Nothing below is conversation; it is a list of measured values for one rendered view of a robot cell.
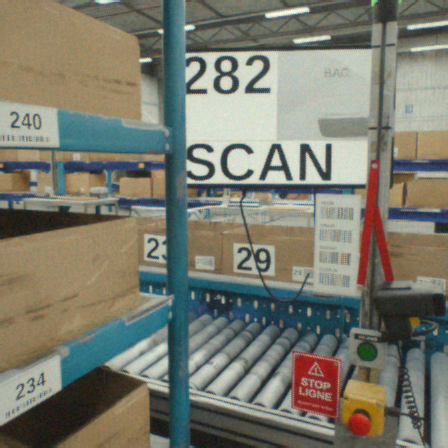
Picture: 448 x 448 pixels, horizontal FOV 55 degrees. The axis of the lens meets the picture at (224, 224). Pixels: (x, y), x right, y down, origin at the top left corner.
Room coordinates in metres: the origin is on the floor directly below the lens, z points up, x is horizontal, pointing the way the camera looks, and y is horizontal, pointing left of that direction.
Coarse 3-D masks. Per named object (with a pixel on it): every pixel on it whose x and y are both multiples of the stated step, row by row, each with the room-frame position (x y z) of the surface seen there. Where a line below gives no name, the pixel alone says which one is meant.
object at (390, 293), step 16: (384, 288) 0.75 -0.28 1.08; (400, 288) 0.74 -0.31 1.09; (416, 288) 0.73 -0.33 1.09; (432, 288) 0.73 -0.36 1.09; (384, 304) 0.74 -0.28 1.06; (400, 304) 0.73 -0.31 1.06; (416, 304) 0.72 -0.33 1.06; (432, 304) 0.71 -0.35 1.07; (384, 320) 0.76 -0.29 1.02; (400, 320) 0.74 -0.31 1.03; (416, 320) 0.74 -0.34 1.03; (384, 336) 0.75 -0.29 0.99; (400, 336) 0.74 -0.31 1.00
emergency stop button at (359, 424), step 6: (354, 414) 0.73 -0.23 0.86; (360, 414) 0.72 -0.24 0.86; (348, 420) 0.73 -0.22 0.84; (354, 420) 0.72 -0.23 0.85; (360, 420) 0.71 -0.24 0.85; (366, 420) 0.71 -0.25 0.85; (354, 426) 0.72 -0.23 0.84; (360, 426) 0.71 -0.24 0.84; (366, 426) 0.71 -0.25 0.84; (354, 432) 0.72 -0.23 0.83; (360, 432) 0.71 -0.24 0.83; (366, 432) 0.71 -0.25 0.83
